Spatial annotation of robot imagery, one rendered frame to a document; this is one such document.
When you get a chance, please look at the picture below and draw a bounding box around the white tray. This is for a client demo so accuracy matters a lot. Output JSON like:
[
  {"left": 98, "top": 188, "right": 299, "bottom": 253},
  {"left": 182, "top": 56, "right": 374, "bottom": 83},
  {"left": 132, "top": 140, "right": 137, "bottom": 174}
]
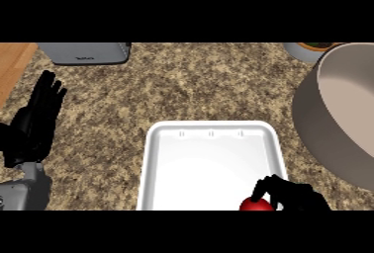
[{"left": 135, "top": 120, "right": 290, "bottom": 211}]

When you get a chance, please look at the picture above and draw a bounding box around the grey toaster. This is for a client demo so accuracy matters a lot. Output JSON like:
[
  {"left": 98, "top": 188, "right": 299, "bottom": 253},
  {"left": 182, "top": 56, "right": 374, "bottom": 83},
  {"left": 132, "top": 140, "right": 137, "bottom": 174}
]
[{"left": 38, "top": 42, "right": 134, "bottom": 66}]

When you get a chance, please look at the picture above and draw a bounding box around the wooden cutting board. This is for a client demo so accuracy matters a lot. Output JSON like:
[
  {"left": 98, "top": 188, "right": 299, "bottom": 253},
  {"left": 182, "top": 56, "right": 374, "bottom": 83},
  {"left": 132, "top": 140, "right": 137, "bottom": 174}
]
[{"left": 0, "top": 42, "right": 41, "bottom": 110}]

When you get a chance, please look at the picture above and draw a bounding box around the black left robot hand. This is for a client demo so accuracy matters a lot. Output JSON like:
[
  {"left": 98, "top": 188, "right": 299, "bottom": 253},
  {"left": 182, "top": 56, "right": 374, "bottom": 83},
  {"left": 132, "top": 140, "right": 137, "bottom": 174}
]
[{"left": 0, "top": 69, "right": 69, "bottom": 169}]

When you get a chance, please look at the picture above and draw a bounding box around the red tomato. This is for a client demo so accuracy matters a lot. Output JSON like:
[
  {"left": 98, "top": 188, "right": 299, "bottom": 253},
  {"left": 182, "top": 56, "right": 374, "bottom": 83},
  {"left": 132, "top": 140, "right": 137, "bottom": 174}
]
[{"left": 239, "top": 197, "right": 276, "bottom": 211}]

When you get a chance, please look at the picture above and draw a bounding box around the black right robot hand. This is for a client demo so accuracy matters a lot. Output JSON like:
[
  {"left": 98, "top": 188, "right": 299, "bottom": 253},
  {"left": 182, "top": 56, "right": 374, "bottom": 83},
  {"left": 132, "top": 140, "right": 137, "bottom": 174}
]
[{"left": 250, "top": 173, "right": 333, "bottom": 211}]

